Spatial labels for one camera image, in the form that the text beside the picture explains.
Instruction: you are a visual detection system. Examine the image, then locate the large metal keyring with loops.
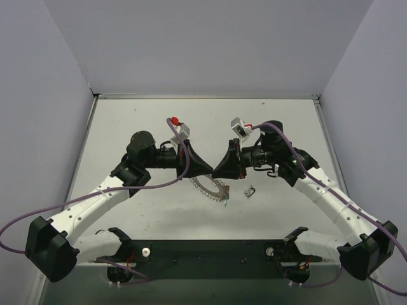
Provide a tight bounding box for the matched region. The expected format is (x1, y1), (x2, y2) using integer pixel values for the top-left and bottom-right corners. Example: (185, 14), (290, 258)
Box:
(189, 175), (230, 207)

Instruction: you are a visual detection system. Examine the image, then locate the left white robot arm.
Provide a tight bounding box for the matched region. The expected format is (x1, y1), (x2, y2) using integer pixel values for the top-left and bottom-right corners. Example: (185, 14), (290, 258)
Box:
(25, 131), (213, 283)

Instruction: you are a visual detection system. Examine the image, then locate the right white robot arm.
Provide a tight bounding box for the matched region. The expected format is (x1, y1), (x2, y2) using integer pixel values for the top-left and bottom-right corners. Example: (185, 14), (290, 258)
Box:
(212, 118), (398, 280)

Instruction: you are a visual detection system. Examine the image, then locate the small silver key clip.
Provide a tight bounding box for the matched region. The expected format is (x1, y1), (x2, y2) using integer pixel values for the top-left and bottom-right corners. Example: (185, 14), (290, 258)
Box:
(244, 185), (256, 198)

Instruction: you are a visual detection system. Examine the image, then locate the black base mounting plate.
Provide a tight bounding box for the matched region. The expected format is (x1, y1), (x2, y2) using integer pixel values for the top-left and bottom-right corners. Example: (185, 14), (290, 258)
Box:
(105, 240), (322, 280)

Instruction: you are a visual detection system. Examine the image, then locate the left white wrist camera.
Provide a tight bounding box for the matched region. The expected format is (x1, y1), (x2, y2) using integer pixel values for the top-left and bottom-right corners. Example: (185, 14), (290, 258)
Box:
(170, 116), (190, 146)

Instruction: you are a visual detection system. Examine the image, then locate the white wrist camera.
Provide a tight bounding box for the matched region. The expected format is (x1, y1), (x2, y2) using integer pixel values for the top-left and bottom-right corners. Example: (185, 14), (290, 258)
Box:
(170, 116), (190, 146)
(230, 117), (252, 139)

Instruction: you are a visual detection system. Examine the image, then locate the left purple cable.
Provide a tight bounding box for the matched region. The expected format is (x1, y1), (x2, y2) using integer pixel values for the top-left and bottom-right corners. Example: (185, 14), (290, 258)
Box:
(0, 118), (193, 285)

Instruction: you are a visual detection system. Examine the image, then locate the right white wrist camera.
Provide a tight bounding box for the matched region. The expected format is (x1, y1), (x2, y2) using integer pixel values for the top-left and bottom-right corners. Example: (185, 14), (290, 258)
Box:
(230, 117), (252, 139)

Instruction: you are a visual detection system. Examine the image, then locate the aluminium front rail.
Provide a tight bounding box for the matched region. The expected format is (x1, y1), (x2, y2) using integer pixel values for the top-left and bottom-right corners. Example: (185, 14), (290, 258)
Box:
(38, 257), (106, 268)

